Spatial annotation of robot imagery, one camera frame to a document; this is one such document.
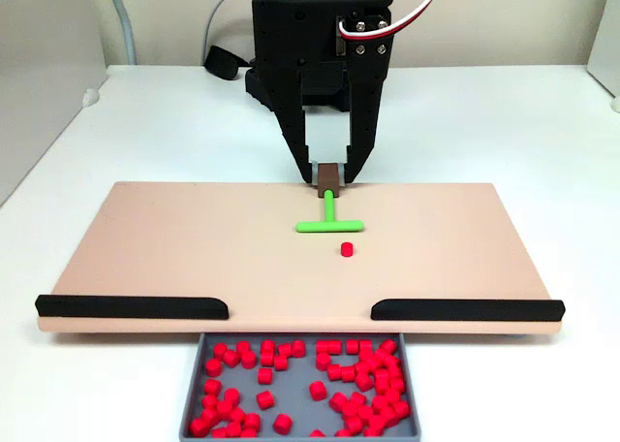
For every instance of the green T-shaped pusher tool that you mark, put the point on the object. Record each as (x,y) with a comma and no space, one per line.
(329,209)

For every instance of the red cylindrical granule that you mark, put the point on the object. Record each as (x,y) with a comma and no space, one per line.
(337,400)
(267,358)
(346,249)
(231,358)
(242,347)
(282,422)
(334,371)
(284,349)
(237,415)
(268,346)
(248,432)
(323,347)
(298,347)
(323,362)
(248,359)
(280,363)
(212,386)
(387,346)
(264,375)
(317,390)
(231,396)
(224,408)
(197,426)
(352,347)
(208,415)
(317,433)
(213,367)
(218,432)
(265,400)
(366,347)
(252,420)
(219,350)
(347,374)
(209,402)
(233,430)

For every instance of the grey rectangular tray container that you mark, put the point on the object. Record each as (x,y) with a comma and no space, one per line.
(293,379)

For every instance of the beige flat board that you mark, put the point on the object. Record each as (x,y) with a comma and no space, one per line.
(194,248)

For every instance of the small white plastic foot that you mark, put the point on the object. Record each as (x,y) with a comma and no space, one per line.
(90,96)
(616,104)

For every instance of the black edge rail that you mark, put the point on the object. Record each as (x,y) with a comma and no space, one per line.
(131,307)
(465,311)

